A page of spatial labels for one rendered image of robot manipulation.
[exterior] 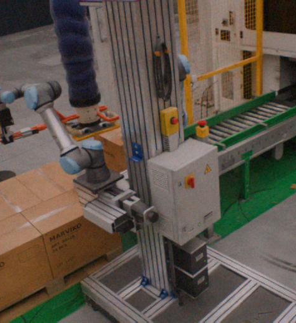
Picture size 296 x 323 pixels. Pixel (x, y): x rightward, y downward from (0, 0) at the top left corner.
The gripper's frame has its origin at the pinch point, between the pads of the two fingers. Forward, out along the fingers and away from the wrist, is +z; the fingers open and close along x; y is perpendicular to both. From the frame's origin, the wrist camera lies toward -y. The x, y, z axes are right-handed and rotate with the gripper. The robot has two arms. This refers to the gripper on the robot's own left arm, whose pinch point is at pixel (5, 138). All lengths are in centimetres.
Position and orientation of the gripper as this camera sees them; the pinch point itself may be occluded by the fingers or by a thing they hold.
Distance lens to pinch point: 310.1
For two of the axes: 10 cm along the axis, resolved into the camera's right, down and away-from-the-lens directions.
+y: 8.5, -3.2, 4.2
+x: -5.1, -3.4, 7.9
